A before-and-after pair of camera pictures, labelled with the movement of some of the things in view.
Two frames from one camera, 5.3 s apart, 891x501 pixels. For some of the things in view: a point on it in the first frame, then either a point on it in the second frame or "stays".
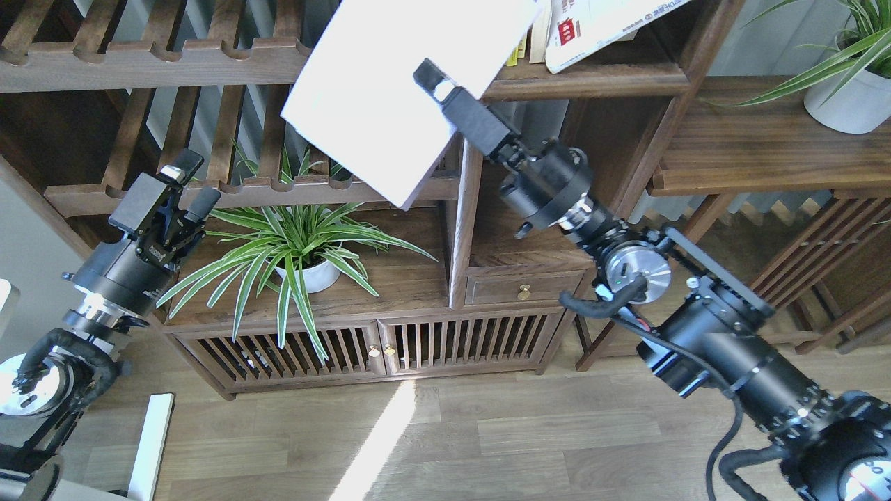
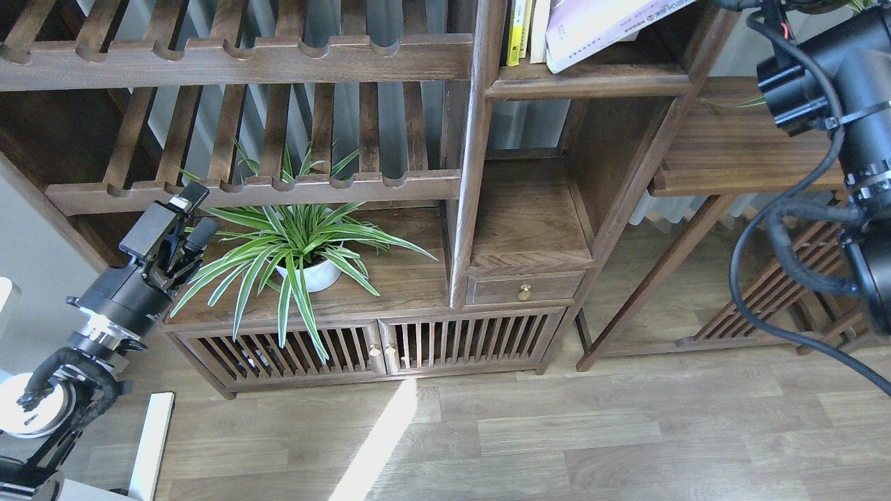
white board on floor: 152,446 stays
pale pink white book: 357,96 → 577,29
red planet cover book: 540,31 stays
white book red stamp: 578,26 stays
